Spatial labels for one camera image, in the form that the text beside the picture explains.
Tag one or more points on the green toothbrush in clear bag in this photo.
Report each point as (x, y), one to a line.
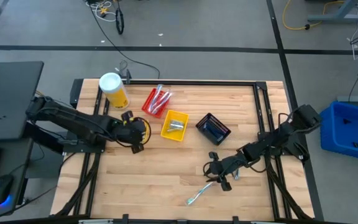
(197, 194)

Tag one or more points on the silver tweezers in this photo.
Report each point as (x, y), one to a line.
(174, 130)

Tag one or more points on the black computer mouse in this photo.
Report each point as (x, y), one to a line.
(2, 188)

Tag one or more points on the blue plastic bin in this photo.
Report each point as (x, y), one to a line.
(346, 137)

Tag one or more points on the silver nail clipper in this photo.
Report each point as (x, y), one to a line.
(179, 126)
(176, 122)
(236, 175)

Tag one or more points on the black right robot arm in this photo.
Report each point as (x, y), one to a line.
(278, 137)

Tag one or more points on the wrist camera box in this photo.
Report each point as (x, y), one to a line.
(137, 148)
(226, 185)

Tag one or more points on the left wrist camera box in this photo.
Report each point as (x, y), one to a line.
(137, 148)

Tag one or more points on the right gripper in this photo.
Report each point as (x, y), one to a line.
(227, 166)

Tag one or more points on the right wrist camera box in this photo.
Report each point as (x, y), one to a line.
(226, 185)

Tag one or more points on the black plastic basket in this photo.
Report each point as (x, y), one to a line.
(221, 138)

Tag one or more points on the red plastic basket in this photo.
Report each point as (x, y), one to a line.
(158, 114)

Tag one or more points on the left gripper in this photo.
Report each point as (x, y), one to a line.
(129, 132)

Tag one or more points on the yellow wipes canister white lid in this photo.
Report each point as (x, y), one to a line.
(113, 90)

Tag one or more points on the black desk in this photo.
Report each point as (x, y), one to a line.
(17, 161)
(11, 99)

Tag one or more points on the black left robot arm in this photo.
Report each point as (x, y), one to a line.
(73, 121)

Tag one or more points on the black metal table frame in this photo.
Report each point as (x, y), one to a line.
(197, 82)

